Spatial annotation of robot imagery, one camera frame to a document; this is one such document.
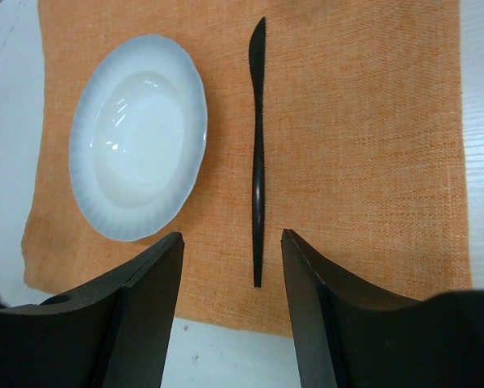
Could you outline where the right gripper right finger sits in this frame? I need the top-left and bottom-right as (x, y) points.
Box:
(281, 230), (484, 387)

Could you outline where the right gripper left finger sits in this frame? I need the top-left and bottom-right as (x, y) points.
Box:
(0, 232), (184, 387)

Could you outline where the white ceramic plate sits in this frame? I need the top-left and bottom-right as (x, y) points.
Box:
(69, 34), (208, 242)

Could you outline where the black plastic knife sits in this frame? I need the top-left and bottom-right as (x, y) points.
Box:
(248, 16), (266, 288)

